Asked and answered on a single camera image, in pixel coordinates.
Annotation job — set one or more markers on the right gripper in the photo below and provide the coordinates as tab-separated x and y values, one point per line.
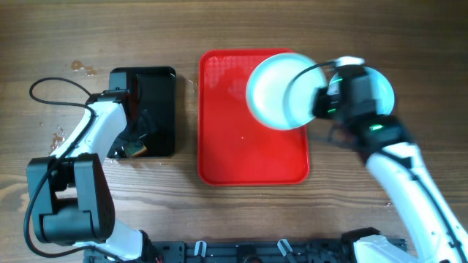
319	107

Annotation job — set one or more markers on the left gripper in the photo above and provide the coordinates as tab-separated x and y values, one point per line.
147	125

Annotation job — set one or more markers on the green and orange sponge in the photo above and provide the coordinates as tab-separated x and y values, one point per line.
134	149

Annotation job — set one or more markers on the light blue plate top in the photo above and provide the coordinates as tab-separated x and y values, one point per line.
281	90

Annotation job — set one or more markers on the light blue plate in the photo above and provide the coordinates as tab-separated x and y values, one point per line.
382	91
281	90

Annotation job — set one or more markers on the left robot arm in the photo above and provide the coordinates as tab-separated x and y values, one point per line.
70	201

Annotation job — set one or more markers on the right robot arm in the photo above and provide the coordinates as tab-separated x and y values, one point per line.
361	101

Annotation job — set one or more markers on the black plastic tray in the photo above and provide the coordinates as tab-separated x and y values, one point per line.
162	81

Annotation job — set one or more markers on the red plastic tray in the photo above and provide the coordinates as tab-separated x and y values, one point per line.
233	148

